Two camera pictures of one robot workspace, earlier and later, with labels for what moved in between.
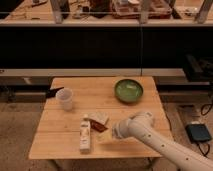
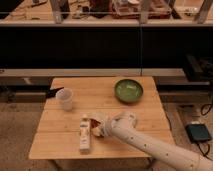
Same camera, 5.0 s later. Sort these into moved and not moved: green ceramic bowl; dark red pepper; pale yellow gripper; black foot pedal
Moved: pale yellow gripper
Not moved: black foot pedal; dark red pepper; green ceramic bowl
